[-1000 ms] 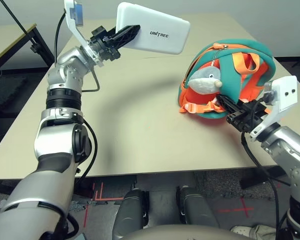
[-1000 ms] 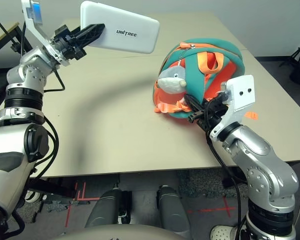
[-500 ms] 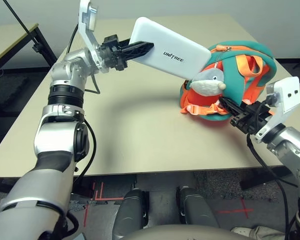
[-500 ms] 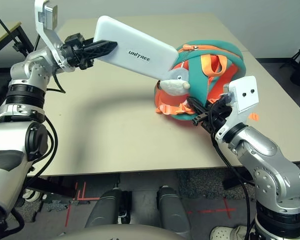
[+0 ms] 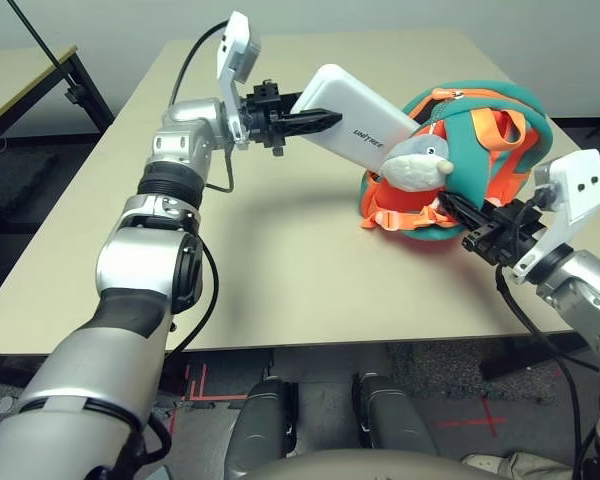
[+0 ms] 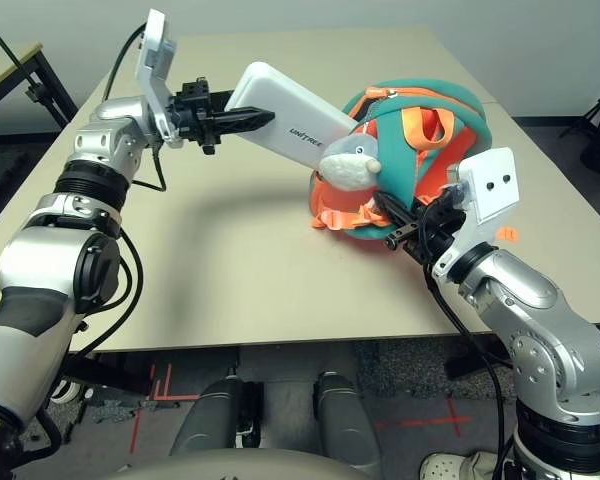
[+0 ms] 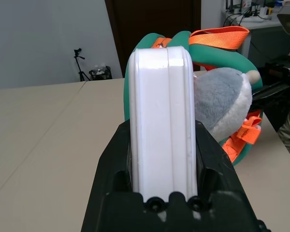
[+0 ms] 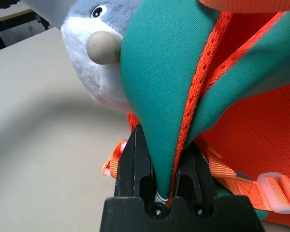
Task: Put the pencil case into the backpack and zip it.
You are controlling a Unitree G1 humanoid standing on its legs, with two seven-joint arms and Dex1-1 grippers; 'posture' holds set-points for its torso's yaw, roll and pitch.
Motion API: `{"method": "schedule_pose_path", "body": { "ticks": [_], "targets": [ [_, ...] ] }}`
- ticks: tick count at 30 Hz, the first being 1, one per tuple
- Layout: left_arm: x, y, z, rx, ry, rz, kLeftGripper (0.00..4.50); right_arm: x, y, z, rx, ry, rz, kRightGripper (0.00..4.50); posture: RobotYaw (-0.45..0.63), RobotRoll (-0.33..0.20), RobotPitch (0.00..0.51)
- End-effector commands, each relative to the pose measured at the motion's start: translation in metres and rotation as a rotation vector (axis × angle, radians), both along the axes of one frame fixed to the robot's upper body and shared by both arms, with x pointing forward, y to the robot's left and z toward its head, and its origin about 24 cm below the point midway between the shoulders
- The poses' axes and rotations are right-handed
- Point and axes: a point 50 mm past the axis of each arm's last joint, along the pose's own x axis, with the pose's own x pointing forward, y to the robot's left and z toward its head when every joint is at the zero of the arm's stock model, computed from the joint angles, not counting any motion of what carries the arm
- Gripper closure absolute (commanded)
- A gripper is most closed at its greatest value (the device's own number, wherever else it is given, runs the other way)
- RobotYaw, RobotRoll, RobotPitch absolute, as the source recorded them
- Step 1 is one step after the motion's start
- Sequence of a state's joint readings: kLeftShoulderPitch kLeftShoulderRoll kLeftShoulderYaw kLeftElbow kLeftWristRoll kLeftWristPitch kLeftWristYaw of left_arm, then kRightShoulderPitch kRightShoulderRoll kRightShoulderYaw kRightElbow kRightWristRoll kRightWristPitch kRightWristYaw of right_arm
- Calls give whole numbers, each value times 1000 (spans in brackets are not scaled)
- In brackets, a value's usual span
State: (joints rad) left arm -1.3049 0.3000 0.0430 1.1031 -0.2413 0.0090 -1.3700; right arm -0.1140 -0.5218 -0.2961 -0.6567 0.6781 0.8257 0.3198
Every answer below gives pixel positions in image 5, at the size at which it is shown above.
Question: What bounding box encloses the thin black clamp pole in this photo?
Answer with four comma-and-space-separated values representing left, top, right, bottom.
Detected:
7, 0, 81, 101

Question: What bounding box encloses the white perforated shoe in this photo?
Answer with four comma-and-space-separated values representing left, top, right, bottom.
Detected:
462, 452, 511, 476

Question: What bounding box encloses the dark grey right robot leg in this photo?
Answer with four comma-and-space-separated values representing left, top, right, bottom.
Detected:
354, 372, 439, 456

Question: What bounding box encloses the dark grey robot leg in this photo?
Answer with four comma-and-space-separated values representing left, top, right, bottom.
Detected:
354, 372, 439, 456
234, 379, 299, 471

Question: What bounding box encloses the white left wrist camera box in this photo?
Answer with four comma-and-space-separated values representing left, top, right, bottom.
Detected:
215, 10, 262, 151

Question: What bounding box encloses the beige robot torso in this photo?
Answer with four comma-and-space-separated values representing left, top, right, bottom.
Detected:
244, 447, 481, 480

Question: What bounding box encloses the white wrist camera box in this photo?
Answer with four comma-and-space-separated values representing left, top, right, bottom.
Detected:
215, 10, 262, 151
512, 148, 600, 284

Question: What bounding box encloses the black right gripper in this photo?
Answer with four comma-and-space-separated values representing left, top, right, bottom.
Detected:
439, 190, 549, 267

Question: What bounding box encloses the dark grey left robot leg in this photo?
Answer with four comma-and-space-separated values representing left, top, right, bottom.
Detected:
234, 379, 299, 471

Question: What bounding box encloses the beige trouser leg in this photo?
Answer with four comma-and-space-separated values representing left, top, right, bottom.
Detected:
499, 451, 576, 480

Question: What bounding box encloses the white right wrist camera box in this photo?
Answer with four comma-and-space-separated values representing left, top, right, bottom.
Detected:
512, 148, 600, 284

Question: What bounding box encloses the beige black-framed side table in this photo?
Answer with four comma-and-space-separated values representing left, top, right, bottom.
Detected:
0, 44, 115, 151

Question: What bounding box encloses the teal and orange backpack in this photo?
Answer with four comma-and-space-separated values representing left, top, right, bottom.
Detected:
358, 82, 549, 244

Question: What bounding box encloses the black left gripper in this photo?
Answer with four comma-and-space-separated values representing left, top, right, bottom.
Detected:
239, 79, 344, 159

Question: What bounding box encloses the grey white plush toy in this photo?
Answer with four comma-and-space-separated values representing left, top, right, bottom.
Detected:
381, 134, 454, 192

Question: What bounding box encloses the black floor mat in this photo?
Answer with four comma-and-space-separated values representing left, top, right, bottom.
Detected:
0, 149, 59, 211

